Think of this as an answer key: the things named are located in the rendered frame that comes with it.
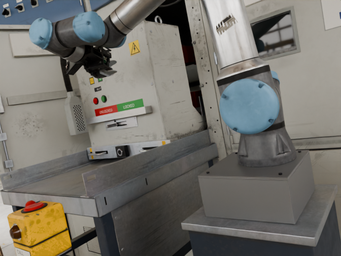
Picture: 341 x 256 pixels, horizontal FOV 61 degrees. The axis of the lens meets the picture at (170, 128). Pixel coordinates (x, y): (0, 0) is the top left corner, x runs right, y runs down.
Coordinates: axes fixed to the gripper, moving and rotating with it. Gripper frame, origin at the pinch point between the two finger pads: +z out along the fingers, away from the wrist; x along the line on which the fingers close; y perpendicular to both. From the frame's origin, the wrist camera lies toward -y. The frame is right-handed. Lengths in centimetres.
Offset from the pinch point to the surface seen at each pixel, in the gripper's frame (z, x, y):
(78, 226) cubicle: 85, -67, -94
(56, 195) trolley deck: -16.9, -43.3, -10.9
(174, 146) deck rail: 16.5, -29.0, 16.5
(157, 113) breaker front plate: 14.2, -15.4, 11.2
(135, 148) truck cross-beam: 20.4, -26.7, -3.6
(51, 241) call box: -42, -52, 14
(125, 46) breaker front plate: 8.8, 13.3, 2.2
